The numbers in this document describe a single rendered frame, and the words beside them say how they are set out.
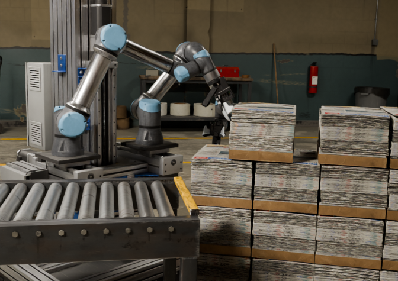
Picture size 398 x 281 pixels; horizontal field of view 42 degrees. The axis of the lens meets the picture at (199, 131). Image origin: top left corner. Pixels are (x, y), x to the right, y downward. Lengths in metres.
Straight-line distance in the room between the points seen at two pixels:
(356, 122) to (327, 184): 0.30
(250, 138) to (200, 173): 0.29
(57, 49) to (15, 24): 6.20
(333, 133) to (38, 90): 1.54
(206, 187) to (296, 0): 7.30
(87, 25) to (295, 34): 7.01
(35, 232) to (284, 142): 1.18
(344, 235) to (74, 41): 1.57
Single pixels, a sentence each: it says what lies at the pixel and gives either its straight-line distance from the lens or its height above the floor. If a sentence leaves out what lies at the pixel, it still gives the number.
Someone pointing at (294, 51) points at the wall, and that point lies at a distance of 9.42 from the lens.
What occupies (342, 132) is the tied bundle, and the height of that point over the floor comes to 0.98.
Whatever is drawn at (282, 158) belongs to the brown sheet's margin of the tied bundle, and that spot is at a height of 0.85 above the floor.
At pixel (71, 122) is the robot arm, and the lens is 2.30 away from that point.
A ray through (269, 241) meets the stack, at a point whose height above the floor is 0.46.
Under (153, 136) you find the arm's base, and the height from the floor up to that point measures 0.86.
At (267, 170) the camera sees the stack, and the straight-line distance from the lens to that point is 2.35.
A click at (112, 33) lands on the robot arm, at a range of 2.31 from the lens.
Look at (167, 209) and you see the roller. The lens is 1.71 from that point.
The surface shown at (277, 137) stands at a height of 0.94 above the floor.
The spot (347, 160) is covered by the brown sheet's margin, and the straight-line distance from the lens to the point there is 2.34.
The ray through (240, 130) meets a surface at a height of 0.97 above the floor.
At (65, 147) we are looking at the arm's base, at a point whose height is 0.86.
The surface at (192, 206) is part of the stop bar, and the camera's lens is 1.68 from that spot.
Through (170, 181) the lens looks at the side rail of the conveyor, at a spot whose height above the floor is 0.79.
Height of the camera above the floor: 1.31
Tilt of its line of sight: 9 degrees down
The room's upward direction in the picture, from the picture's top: 1 degrees clockwise
